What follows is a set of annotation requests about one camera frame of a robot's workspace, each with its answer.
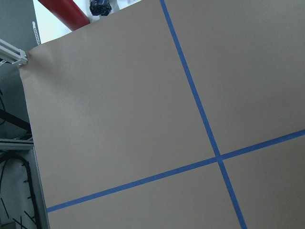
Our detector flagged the white cable tie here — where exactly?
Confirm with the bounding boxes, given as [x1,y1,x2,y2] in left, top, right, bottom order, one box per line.
[32,21,41,46]

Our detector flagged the folded dark blue umbrella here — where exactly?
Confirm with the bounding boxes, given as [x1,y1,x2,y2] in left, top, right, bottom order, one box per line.
[89,0,112,16]

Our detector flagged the aluminium frame post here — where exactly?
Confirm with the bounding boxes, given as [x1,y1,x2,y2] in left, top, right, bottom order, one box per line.
[0,39,28,66]

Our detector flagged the red metal bottle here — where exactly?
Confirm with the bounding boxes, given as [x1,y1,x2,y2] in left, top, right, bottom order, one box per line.
[39,0,90,31]

